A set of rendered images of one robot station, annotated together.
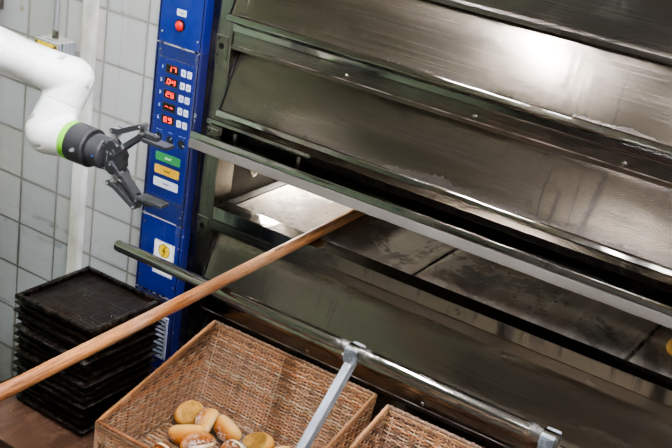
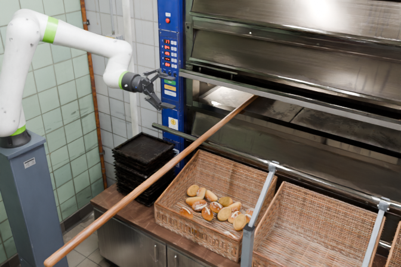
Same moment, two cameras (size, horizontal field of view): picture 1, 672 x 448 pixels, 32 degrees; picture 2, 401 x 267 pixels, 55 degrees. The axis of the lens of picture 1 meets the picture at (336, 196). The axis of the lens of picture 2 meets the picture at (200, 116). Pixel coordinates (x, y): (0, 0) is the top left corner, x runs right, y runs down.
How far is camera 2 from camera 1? 0.86 m
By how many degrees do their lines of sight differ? 6
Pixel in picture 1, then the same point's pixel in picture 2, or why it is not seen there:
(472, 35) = (314, 3)
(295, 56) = (224, 27)
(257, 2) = (203, 4)
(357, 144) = (258, 65)
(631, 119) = not seen: outside the picture
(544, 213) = (359, 87)
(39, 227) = (119, 116)
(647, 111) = not seen: outside the picture
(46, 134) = (113, 79)
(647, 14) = not seen: outside the picture
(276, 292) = (225, 135)
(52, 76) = (111, 51)
